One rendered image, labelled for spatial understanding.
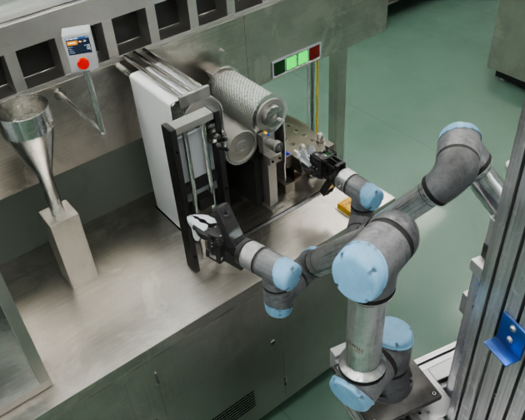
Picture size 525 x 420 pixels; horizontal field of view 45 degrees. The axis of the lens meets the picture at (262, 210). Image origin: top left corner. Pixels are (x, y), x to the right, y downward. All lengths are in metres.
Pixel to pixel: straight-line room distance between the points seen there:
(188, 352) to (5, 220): 0.73
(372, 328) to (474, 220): 2.27
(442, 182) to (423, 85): 3.13
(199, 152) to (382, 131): 2.57
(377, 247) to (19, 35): 1.18
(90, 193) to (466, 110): 2.97
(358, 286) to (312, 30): 1.46
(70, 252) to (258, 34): 1.03
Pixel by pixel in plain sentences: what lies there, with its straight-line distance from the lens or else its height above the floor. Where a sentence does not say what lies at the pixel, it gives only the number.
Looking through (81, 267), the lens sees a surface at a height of 0.97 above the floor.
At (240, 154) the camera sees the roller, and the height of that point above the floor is 1.15.
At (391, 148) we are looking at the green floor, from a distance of 4.11.
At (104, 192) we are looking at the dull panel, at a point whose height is 0.99.
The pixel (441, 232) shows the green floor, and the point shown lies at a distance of 3.53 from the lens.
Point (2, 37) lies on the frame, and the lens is 1.94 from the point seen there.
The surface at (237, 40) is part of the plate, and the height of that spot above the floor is 1.36.
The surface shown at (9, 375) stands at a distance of 1.80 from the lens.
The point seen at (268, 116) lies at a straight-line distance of 2.05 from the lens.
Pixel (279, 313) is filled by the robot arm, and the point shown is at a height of 1.09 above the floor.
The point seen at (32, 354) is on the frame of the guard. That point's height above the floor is 1.05.
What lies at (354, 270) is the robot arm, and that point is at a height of 1.43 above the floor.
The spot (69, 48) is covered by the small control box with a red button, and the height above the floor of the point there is 1.68.
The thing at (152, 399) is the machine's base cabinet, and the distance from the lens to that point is 2.09.
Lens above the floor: 2.35
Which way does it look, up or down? 40 degrees down
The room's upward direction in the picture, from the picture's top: 4 degrees counter-clockwise
